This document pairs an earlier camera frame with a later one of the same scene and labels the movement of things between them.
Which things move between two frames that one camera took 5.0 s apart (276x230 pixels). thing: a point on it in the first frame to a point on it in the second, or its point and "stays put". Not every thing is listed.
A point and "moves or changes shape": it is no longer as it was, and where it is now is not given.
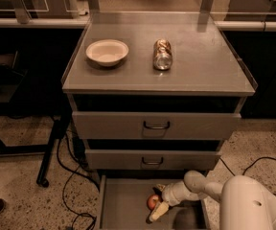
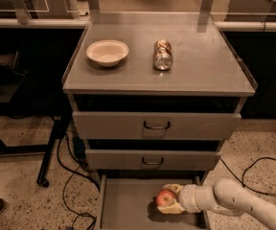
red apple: (151, 201) moves or changes shape
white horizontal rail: (222, 24) stays put
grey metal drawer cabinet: (154, 95) stays put
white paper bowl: (107, 53) stays put
